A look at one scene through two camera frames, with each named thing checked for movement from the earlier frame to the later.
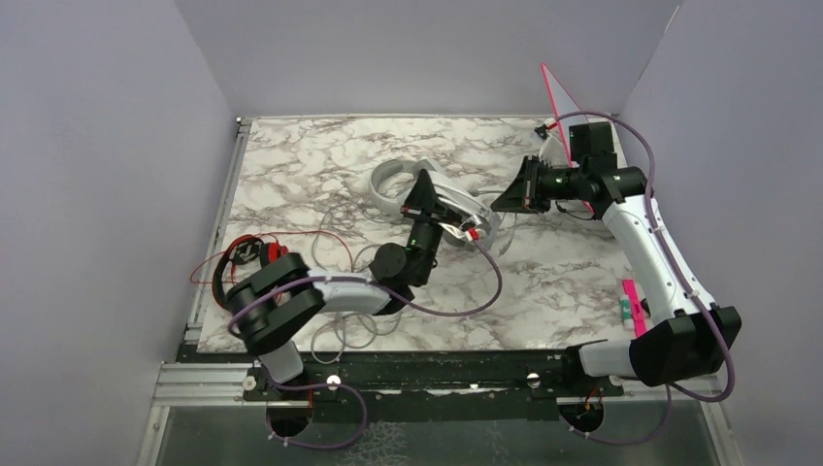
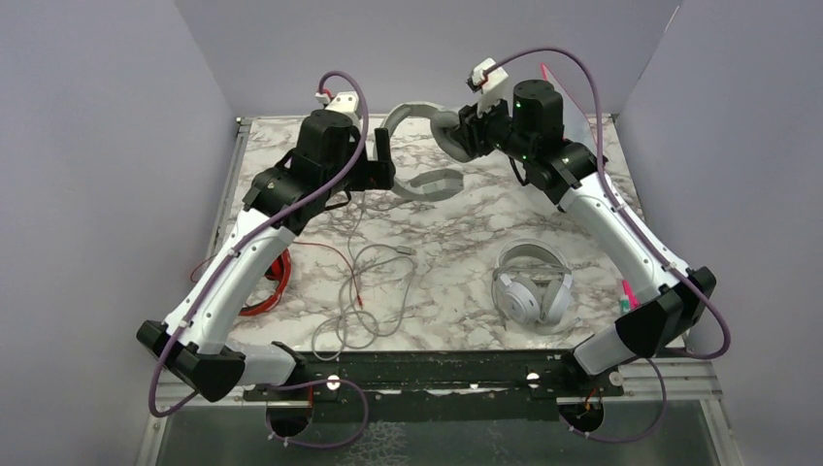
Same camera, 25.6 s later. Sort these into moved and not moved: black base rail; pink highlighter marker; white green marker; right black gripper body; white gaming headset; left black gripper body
Moved: left black gripper body; right black gripper body; white gaming headset
Not moved: pink highlighter marker; black base rail; white green marker
